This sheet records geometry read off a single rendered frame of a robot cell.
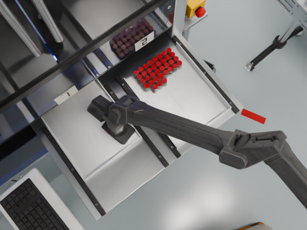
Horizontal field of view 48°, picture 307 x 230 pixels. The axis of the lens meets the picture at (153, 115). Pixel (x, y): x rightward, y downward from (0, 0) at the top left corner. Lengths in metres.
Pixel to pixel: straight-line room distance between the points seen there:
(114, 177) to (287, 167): 0.65
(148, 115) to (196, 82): 0.44
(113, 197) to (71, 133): 0.29
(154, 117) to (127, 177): 0.38
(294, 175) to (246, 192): 1.35
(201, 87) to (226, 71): 1.02
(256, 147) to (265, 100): 1.53
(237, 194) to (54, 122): 1.28
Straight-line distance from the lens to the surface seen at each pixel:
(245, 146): 0.88
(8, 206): 1.44
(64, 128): 1.35
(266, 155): 0.86
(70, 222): 1.39
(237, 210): 2.21
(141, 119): 0.99
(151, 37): 1.29
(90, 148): 1.32
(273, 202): 2.27
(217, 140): 0.90
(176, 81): 1.36
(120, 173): 1.29
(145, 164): 1.29
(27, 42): 0.78
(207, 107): 1.34
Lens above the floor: 2.16
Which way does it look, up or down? 75 degrees down
